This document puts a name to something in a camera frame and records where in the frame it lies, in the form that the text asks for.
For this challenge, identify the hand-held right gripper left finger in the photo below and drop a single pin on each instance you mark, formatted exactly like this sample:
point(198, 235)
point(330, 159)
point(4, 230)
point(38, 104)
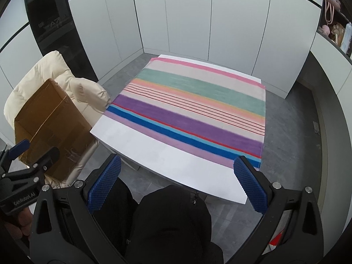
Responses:
point(106, 181)

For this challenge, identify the cream padded armchair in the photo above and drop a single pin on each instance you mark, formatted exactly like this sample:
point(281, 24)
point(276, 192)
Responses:
point(49, 63)

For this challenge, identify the striped colourful cloth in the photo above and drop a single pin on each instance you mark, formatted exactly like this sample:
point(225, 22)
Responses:
point(178, 110)

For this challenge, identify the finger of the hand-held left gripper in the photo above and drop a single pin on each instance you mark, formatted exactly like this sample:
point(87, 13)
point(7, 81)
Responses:
point(48, 158)
point(19, 147)

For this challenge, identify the small pink plush ball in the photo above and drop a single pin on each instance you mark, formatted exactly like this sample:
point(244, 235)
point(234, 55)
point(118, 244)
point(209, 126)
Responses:
point(325, 29)

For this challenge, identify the red and white object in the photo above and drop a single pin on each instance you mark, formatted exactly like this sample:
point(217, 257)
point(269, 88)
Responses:
point(276, 240)

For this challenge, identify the person's left hand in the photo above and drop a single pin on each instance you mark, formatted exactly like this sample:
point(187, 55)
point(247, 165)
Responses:
point(23, 221)

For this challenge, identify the person's right leg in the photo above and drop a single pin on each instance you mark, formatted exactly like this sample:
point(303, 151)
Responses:
point(173, 225)

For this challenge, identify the brown paw print item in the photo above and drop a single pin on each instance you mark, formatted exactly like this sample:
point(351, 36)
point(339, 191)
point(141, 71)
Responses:
point(337, 33)

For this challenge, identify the brown cardboard box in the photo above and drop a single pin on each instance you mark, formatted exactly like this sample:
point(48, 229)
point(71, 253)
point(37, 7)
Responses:
point(49, 115)

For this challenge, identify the grey wall socket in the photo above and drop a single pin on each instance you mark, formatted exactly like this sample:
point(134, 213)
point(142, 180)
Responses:
point(316, 127)

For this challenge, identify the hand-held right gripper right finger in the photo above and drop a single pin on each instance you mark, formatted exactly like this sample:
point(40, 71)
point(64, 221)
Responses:
point(251, 187)

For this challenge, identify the person's leg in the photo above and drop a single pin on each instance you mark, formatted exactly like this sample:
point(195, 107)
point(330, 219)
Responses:
point(118, 211)
point(173, 225)

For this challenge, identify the black glass cabinet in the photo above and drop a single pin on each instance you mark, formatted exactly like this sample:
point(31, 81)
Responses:
point(55, 19)

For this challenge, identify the person's left leg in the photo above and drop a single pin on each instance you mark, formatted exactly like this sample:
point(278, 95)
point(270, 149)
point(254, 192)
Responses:
point(118, 211)

